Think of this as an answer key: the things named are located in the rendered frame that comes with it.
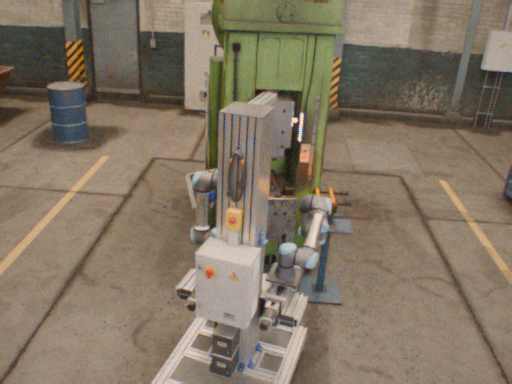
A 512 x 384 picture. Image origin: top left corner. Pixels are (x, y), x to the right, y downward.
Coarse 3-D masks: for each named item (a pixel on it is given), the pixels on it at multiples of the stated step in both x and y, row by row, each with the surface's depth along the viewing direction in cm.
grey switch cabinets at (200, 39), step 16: (192, 16) 872; (208, 16) 869; (192, 32) 884; (208, 32) 882; (192, 48) 897; (208, 48) 894; (192, 64) 910; (208, 64) 907; (192, 80) 922; (192, 96) 936; (192, 112) 954
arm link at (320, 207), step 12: (312, 204) 339; (324, 204) 337; (312, 216) 337; (324, 216) 336; (312, 228) 330; (312, 240) 326; (300, 252) 321; (312, 252) 321; (300, 264) 321; (312, 264) 318
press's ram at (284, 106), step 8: (256, 96) 402; (280, 96) 406; (288, 96) 408; (272, 104) 390; (280, 104) 391; (288, 104) 392; (280, 112) 394; (288, 112) 395; (280, 120) 397; (288, 120) 398; (296, 120) 419; (280, 128) 400; (288, 128) 401; (280, 136) 403; (288, 136) 404; (272, 144) 405; (280, 144) 406; (288, 144) 407
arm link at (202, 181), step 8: (200, 176) 325; (208, 176) 324; (192, 184) 327; (200, 184) 325; (208, 184) 324; (200, 192) 327; (208, 192) 329; (200, 200) 330; (208, 200) 334; (200, 208) 332; (200, 216) 334; (200, 224) 336; (192, 232) 339; (200, 232) 336; (208, 232) 339; (192, 240) 339; (200, 240) 338
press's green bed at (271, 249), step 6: (270, 246) 441; (276, 246) 442; (270, 252) 445; (276, 252) 446; (264, 258) 452; (270, 258) 456; (276, 258) 454; (264, 264) 455; (270, 264) 456; (264, 270) 453
